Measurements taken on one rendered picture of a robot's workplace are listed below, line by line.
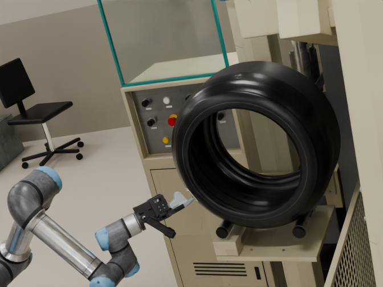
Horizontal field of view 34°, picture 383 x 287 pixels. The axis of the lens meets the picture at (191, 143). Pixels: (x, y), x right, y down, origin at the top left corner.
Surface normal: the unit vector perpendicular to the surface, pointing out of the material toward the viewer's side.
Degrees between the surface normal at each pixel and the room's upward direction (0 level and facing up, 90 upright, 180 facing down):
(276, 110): 81
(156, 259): 0
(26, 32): 90
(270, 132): 90
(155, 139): 90
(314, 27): 72
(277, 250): 0
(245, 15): 90
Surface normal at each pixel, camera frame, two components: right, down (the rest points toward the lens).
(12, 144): 0.95, -0.13
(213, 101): -0.45, 0.24
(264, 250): -0.23, -0.91
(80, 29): -0.22, 0.40
